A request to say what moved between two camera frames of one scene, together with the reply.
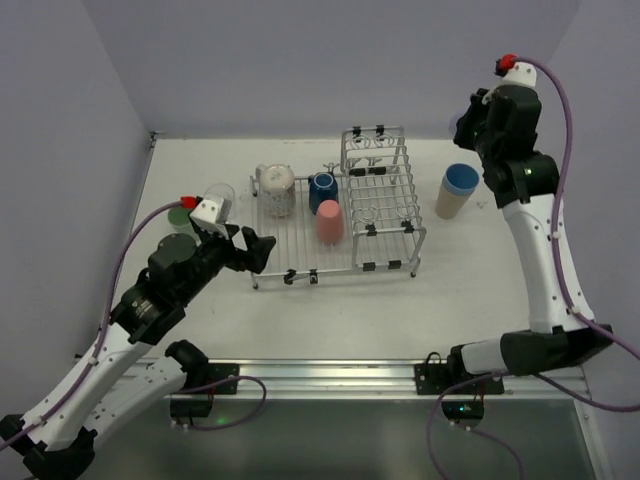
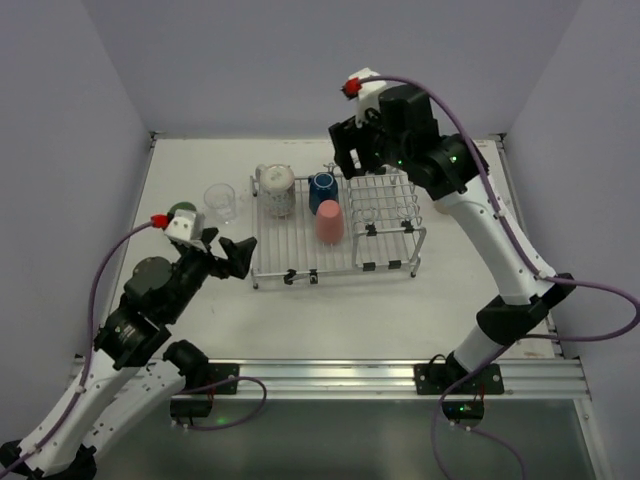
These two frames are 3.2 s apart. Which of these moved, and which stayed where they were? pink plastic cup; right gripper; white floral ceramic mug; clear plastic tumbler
Moved: right gripper
Stayed: clear plastic tumbler; white floral ceramic mug; pink plastic cup
